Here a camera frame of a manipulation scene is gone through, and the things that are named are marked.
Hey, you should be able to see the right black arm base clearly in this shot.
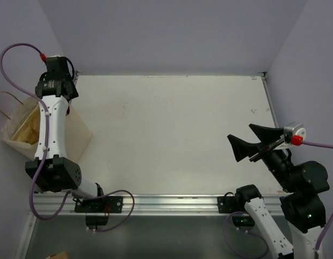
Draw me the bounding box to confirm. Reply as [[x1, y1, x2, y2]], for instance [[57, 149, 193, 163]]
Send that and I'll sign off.
[[217, 192, 255, 229]]

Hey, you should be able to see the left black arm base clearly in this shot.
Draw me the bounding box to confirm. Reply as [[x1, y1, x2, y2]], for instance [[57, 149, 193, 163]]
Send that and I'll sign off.
[[73, 196, 123, 229]]

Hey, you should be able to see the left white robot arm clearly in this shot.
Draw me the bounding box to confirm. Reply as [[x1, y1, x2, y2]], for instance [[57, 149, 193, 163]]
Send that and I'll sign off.
[[25, 56, 106, 212]]

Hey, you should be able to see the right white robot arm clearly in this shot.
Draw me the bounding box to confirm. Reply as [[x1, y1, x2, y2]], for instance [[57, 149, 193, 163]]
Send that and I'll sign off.
[[227, 122, 330, 258]]

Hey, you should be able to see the brown cardboard piece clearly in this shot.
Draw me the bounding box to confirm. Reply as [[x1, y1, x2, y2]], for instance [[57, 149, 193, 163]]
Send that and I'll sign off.
[[46, 251, 68, 259]]

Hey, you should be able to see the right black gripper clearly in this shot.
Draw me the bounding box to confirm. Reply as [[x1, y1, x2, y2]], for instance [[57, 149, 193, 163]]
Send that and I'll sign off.
[[228, 122, 298, 192]]

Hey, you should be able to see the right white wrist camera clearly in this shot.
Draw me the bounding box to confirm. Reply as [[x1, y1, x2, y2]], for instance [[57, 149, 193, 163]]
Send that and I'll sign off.
[[276, 122, 307, 150]]

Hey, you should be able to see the beige paper bag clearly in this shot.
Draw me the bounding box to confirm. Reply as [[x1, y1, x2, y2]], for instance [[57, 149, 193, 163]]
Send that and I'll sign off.
[[0, 91, 92, 162]]

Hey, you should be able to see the aluminium front rail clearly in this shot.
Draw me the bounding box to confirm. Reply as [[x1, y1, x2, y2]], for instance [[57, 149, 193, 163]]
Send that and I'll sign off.
[[34, 193, 283, 216]]

